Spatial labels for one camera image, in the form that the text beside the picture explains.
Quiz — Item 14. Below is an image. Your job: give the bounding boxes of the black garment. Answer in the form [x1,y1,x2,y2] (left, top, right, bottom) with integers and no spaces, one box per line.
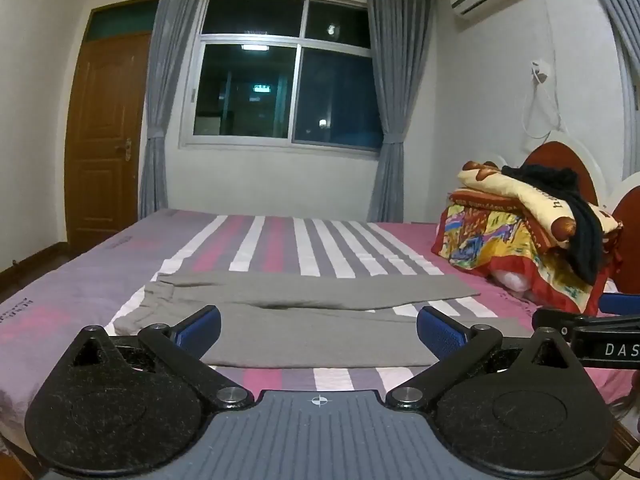
[500,163,609,286]

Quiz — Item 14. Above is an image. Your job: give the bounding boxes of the brown wooden door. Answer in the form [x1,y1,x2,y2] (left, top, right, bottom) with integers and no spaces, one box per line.
[65,0,162,257]

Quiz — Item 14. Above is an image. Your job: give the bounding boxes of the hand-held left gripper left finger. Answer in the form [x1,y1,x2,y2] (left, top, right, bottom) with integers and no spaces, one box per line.
[69,304,256,409]

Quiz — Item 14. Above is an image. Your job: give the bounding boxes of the grey pants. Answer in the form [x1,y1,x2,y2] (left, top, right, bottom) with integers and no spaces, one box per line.
[114,270,532,369]

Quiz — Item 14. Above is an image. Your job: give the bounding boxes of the bed with striped pink sheet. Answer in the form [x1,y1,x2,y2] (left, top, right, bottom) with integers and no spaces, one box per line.
[0,207,640,467]

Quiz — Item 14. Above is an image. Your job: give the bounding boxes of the sliding glass window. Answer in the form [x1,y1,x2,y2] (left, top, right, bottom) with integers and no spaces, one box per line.
[179,0,387,154]

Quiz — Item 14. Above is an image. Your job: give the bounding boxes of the white power cable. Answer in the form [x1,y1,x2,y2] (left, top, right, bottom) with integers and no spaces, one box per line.
[520,76,568,141]

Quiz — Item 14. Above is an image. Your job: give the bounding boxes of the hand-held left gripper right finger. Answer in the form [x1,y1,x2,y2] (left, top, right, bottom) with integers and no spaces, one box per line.
[385,305,577,410]

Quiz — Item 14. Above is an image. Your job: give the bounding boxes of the colourful red-edged quilt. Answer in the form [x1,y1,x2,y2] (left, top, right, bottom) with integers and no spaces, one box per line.
[432,187,627,317]

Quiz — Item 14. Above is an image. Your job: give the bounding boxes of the white and red headboard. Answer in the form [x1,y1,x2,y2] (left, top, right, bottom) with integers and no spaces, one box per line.
[520,130,640,306]

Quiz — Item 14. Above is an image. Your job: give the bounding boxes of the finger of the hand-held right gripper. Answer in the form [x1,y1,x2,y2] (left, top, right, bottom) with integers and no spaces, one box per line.
[598,293,640,317]
[532,308,606,337]

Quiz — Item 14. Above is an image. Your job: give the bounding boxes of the grey curtain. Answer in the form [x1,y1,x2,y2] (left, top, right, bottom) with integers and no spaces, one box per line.
[137,0,213,222]
[362,0,442,224]
[575,0,640,116]

